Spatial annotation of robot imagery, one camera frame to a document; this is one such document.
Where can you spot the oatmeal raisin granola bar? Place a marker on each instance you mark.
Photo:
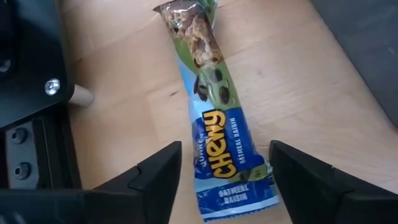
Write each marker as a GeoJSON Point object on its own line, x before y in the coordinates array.
{"type": "Point", "coordinates": [224, 133]}

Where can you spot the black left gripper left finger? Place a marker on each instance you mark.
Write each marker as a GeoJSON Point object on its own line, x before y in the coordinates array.
{"type": "Point", "coordinates": [149, 186]}

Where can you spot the beige cylindrical peg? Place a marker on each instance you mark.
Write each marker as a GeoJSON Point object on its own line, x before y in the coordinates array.
{"type": "Point", "coordinates": [82, 96]}

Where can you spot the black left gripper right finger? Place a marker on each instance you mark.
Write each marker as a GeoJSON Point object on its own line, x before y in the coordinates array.
{"type": "Point", "coordinates": [311, 186]}

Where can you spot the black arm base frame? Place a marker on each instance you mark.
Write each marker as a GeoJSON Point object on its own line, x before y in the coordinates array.
{"type": "Point", "coordinates": [31, 46]}

